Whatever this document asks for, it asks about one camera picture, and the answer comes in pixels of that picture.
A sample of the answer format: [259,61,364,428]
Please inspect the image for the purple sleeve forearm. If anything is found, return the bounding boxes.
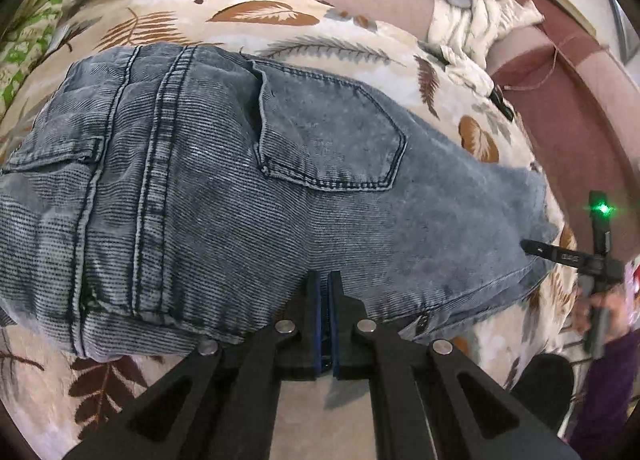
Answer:
[568,331,639,459]

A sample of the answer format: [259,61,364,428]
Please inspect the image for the leaf print fleece blanket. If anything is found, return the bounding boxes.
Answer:
[1,0,576,459]

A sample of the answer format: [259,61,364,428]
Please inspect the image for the green patterned blanket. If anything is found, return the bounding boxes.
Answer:
[1,0,63,116]

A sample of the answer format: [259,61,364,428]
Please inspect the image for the white crumpled cloth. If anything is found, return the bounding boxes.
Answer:
[426,0,544,97]

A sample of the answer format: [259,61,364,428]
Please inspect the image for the right hand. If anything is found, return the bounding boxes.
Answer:
[570,276,639,343]

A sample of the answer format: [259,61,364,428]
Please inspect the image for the black remote on bed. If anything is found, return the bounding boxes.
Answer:
[488,86,515,122]

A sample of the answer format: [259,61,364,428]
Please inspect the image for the blue denim jeans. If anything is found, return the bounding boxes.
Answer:
[1,44,559,362]

